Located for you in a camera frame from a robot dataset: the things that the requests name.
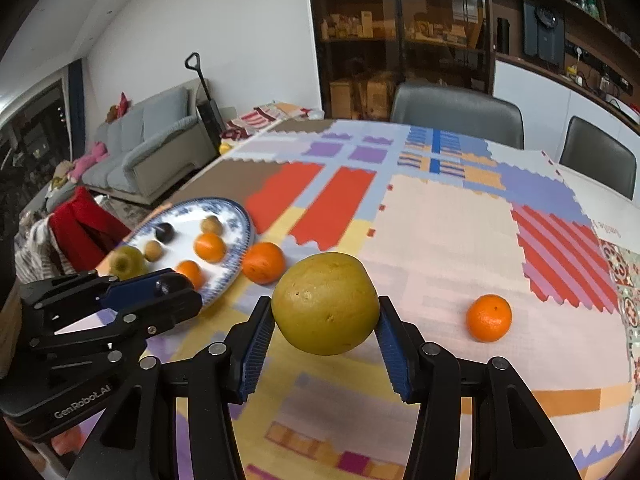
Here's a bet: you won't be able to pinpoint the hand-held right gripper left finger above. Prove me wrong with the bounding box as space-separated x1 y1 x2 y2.
65 296 276 480

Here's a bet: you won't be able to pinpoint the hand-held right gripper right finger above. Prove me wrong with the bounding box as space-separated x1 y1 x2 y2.
375 295 583 480

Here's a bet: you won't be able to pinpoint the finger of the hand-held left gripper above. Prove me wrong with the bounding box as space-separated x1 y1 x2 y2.
20 267 177 333
29 286 204 361

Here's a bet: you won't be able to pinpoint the green apple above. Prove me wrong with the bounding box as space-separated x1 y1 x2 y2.
107 245 150 281

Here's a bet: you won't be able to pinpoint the orange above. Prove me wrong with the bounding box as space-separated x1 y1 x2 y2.
466 294 513 343
175 259 205 291
241 241 287 285
193 232 227 264

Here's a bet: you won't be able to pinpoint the yellow pear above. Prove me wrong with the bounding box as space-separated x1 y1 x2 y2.
271 252 381 357

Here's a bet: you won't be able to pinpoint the blue rimmed white plate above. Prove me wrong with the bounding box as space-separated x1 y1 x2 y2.
112 197 257 311

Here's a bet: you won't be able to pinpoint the striped white garment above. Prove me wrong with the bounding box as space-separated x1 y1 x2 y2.
15 215 68 283

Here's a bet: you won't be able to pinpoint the grey sofa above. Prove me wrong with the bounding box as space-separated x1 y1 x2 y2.
47 85 221 206

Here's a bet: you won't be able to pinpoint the pink plush toy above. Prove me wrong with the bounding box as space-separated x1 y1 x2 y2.
67 141 108 183

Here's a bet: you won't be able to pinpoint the colourful patchwork tablecloth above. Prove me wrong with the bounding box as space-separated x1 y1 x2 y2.
97 119 632 480

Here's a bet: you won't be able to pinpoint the red plush toy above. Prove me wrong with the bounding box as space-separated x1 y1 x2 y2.
105 92 132 123

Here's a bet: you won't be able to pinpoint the black upright vacuum cleaner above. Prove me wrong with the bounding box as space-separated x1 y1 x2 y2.
184 52 228 146

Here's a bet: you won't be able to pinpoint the red striped cream cloth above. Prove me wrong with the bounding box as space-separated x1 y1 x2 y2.
223 101 325 141

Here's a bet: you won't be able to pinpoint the grey dining chair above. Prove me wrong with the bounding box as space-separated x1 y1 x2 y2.
559 116 638 201
389 81 525 150

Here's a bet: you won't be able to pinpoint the white tile-patterned tablecloth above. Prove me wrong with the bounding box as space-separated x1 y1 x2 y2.
555 162 640 441

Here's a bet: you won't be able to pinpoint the cardboard boxes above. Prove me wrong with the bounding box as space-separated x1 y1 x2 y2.
330 72 396 120

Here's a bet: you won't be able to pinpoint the white counter cabinet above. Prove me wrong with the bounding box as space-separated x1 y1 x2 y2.
492 55 640 171

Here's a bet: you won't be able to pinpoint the dark glass display cabinet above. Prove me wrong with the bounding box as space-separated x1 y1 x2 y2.
305 0 496 121

